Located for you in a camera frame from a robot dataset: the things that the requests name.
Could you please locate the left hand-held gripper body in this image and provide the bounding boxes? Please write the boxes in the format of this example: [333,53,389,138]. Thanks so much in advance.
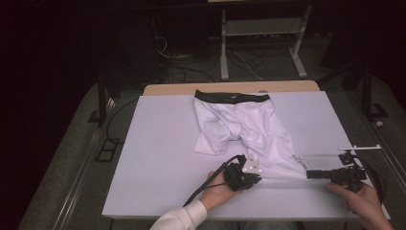
[222,154,263,193]

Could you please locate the black metal stand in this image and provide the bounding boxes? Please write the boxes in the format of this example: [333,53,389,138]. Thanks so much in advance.
[319,59,390,122]
[87,61,123,127]

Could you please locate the white metal rack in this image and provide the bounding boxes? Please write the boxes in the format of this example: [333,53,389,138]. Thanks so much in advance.
[219,4,313,81]

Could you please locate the person's right hand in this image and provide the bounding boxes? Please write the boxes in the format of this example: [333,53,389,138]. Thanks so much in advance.
[327,181,395,230]

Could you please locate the black floor bracket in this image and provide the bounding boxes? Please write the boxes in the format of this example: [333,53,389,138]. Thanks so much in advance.
[94,137,121,163]

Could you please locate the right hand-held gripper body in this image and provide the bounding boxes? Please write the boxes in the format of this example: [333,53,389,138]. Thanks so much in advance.
[329,145,383,194]

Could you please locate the black floor cable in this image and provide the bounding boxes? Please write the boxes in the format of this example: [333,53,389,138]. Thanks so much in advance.
[105,98,139,145]

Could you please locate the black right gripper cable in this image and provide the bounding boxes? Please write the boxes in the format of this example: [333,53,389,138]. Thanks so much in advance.
[352,155,388,205]

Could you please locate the tangle of floor cables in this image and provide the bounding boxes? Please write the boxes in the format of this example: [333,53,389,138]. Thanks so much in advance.
[154,34,266,84]

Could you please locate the person's left hand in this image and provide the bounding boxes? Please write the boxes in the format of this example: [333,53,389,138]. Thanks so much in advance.
[199,171,244,213]

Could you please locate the white shorts with black waistband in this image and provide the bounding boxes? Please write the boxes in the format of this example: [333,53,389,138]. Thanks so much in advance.
[192,89,310,180]

